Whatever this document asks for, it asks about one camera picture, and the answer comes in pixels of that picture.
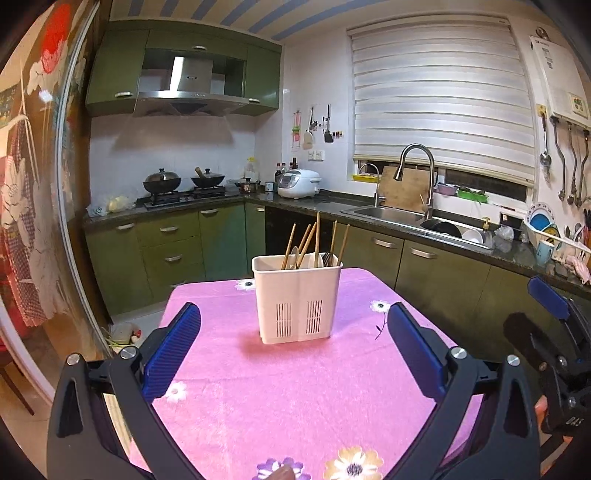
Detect wooden chopstick dark tip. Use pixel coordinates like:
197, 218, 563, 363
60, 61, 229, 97
314, 211, 321, 268

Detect dish rack with dishes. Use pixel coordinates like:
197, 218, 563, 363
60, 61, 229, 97
523, 202, 590, 271

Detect person's left hand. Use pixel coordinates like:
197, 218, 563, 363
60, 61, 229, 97
266, 465, 296, 480

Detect black pan with handle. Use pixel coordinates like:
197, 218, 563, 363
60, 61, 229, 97
191, 167, 224, 189

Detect white plastic utensil holder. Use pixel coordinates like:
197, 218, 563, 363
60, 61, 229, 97
252, 253, 342, 345

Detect white rice cooker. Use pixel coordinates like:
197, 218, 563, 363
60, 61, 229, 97
277, 169, 322, 199

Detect steel kitchen sink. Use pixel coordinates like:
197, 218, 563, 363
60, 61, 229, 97
342, 206, 494, 251

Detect green cabinets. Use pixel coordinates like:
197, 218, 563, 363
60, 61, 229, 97
85, 20, 281, 117
83, 194, 590, 358

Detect steel range hood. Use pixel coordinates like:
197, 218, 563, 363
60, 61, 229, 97
133, 46, 249, 117

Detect chrome kitchen faucet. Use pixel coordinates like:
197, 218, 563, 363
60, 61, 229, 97
392, 143, 436, 219

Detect black wok with lid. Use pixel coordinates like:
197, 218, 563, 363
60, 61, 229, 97
143, 168, 181, 195

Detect small pot on counter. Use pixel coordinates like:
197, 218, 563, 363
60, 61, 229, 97
235, 178, 260, 195

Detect green upper cabinets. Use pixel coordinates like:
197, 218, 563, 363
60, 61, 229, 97
85, 20, 281, 117

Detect black plastic fork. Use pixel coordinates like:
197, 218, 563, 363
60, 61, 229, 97
322, 252, 332, 267

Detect white ceramic spoon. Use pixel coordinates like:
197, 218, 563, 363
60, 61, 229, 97
287, 246, 298, 270

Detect floral glass sliding door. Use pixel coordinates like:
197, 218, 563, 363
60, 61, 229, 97
1, 1, 106, 375

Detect wooden cutting board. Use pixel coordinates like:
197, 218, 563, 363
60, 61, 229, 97
379, 166, 430, 213

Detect white water heater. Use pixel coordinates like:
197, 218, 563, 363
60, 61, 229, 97
530, 36, 590, 130

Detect person's right hand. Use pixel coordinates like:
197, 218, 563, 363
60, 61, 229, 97
535, 395, 548, 428

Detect pink floral tablecloth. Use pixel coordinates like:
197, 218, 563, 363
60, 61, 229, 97
124, 267, 486, 480

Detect green lower cabinets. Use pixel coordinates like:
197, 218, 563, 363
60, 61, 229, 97
83, 194, 590, 358

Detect white window blind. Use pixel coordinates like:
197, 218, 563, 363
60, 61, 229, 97
349, 14, 535, 187

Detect hanging ladle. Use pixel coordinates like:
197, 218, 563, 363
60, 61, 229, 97
539, 108, 552, 171

